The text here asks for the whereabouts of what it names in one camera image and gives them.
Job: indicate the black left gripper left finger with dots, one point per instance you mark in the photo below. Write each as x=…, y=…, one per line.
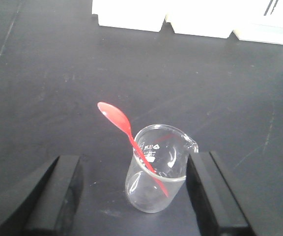
x=45, y=202

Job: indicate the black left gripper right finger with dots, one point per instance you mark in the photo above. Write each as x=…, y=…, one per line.
x=217, y=212

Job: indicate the red plastic spoon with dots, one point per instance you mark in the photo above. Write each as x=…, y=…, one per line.
x=120, y=120

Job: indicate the clear glass beaker on table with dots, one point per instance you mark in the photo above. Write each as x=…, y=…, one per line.
x=167, y=149

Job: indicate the right white storage bin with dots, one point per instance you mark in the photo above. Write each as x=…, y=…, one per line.
x=253, y=26

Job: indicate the white storage bin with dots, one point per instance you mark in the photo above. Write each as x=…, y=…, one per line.
x=146, y=15
x=253, y=26
x=210, y=18

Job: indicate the middle white storage bin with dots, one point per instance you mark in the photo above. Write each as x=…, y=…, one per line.
x=210, y=18

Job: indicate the left white storage bin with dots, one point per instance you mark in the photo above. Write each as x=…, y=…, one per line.
x=146, y=15

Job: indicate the black wire tripod stand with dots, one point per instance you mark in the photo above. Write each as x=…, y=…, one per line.
x=270, y=7

